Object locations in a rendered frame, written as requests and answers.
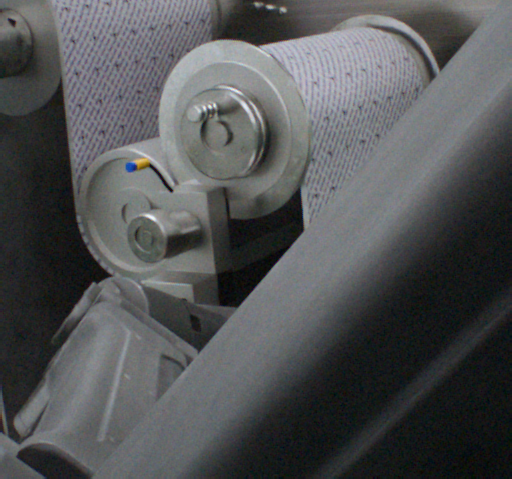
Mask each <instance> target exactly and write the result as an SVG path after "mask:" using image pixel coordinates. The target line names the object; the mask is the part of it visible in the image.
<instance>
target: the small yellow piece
mask: <svg viewBox="0 0 512 479"><path fill-rule="evenodd" d="M147 167H150V168H151V169H152V170H153V171H154V172H155V173H156V174H157V175H158V176H159V179H160V180H161V182H162V183H163V185H164V186H165V187H166V189H167V190H168V191H169V192H170V193H173V192H174V191H175V190H174V189H173V188H171V187H170V186H169V185H168V184H167V182H166V181H165V179H164V178H163V175H162V174H161V173H160V171H159V170H158V169H157V168H156V167H155V166H154V165H152V164H151V163H150V161H149V160H147V159H146V158H141V159H138V160H135V161H132V162H129V163H127V164H126V169H127V171H128V172H134V171H138V170H141V169H145V168H147Z"/></svg>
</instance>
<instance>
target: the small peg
mask: <svg viewBox="0 0 512 479"><path fill-rule="evenodd" d="M219 113H220V107H219V105H218V103H217V102H215V101H208V102H204V103H200V104H196V105H192V106H189V107H188V109H187V118H188V120H189V121H190V122H193V123H199V122H202V121H205V120H209V119H214V118H217V117H218V116H219Z"/></svg>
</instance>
